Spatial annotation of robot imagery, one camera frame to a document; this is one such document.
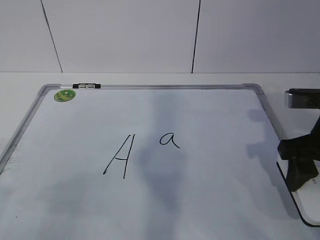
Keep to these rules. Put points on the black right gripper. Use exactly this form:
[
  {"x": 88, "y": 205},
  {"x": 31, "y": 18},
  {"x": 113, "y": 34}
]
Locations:
[{"x": 301, "y": 153}]

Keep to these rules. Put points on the white board eraser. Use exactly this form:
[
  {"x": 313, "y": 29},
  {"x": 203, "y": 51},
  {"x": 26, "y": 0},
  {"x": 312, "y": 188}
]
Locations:
[{"x": 306, "y": 199}]

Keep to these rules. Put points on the black clear pen holder clip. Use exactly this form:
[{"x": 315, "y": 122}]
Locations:
[{"x": 86, "y": 86}]

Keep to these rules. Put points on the round green sticker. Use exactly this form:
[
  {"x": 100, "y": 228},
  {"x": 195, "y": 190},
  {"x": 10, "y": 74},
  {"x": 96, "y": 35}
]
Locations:
[{"x": 64, "y": 95}]

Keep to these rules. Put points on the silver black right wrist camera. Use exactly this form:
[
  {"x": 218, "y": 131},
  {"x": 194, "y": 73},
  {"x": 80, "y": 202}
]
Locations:
[{"x": 302, "y": 98}]

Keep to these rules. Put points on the white board with aluminium frame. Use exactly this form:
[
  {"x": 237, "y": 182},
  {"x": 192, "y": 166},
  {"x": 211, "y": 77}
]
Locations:
[{"x": 148, "y": 164}]

